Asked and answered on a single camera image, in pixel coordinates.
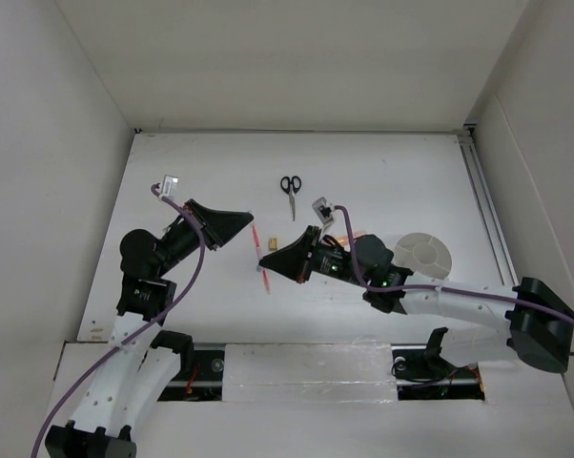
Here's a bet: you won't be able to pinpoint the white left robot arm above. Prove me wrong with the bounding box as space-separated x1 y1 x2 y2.
35 199 254 457

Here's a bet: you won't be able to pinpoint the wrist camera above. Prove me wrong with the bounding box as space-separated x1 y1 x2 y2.
312 197 335 226
159 175 179 199

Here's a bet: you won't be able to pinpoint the white foam front board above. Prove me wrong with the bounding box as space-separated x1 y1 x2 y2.
222 343 398 404

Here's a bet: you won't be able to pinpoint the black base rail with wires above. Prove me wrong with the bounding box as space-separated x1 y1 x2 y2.
159 343 485 404

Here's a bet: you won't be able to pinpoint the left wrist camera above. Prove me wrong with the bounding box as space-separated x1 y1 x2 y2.
159 175 179 199

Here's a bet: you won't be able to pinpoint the white round divided container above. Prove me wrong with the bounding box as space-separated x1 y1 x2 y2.
393 233 452 280

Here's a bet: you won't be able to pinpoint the aluminium rail at table edge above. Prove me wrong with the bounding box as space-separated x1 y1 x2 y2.
455 124 520 285

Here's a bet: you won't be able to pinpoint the black handled scissors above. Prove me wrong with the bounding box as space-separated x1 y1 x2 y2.
280 176 302 221

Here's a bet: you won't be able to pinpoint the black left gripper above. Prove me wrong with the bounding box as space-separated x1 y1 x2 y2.
154 198 253 277

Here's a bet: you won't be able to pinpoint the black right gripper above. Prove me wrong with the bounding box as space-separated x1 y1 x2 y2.
260 225 369 288

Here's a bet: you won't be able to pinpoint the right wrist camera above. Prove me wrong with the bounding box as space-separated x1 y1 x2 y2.
312 197 335 226

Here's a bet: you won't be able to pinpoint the red slim pen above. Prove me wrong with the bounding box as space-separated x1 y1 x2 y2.
251 222 271 295

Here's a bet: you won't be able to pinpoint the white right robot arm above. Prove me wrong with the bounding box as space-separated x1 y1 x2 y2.
259 226 574 376

